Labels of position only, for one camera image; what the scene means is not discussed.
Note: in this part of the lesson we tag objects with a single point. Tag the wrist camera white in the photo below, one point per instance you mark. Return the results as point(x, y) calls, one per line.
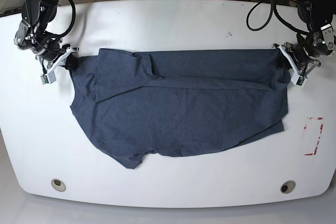
point(299, 80)
point(48, 78)

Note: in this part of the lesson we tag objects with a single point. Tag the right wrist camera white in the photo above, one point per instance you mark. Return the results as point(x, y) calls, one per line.
point(48, 78)

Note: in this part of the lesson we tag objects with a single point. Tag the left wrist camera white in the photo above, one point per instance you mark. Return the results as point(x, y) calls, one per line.
point(299, 80)

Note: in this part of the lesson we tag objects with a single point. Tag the left table grommet hole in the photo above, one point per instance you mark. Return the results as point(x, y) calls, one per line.
point(58, 185)

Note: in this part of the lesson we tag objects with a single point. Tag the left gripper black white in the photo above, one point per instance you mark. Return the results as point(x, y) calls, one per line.
point(295, 57)

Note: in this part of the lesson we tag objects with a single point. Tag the dark blue T-shirt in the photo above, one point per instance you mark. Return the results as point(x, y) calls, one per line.
point(178, 103)

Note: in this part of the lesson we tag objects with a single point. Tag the red tape rectangle marking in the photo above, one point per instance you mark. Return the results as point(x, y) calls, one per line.
point(311, 137)

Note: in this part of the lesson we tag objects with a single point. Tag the table grommet hole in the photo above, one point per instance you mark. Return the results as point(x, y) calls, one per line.
point(288, 187)
point(58, 185)

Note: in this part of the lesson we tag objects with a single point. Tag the right table grommet hole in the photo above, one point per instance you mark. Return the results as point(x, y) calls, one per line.
point(288, 187)

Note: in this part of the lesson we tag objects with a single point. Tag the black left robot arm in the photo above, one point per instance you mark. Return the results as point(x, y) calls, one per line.
point(318, 40)

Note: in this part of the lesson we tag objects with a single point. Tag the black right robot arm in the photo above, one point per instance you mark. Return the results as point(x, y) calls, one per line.
point(33, 35)

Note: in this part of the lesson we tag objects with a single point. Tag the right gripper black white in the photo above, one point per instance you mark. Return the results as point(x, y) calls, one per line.
point(70, 62)

